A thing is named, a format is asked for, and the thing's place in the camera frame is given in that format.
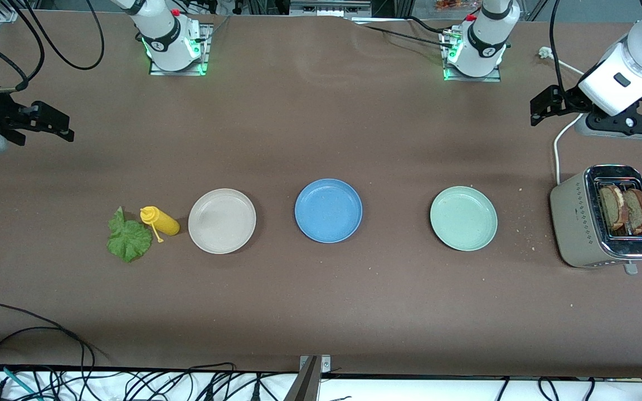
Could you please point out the brown bread slice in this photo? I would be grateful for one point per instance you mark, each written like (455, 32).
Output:
(640, 211)
(611, 209)

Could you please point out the green lettuce leaf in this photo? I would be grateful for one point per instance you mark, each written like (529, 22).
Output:
(129, 239)

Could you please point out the yellow squeeze bottle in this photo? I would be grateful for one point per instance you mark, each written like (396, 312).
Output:
(166, 223)

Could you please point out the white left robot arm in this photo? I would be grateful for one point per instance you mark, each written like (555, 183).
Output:
(633, 61)

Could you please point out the mint green plate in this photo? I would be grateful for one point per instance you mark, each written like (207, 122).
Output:
(463, 218)

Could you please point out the beige plate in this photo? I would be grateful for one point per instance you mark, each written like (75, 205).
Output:
(222, 221)

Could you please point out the blue plate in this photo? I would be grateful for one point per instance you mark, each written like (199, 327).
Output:
(328, 210)

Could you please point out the beige and chrome toaster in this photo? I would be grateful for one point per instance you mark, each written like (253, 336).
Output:
(574, 223)

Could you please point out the grey metal box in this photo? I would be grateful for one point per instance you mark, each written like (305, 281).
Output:
(329, 6)

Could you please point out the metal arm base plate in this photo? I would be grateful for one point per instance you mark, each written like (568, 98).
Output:
(471, 79)
(204, 39)

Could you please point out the silver table corner bracket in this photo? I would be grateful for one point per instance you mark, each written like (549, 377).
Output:
(3, 15)

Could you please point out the metal table edge bracket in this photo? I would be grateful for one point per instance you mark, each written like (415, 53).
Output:
(324, 365)

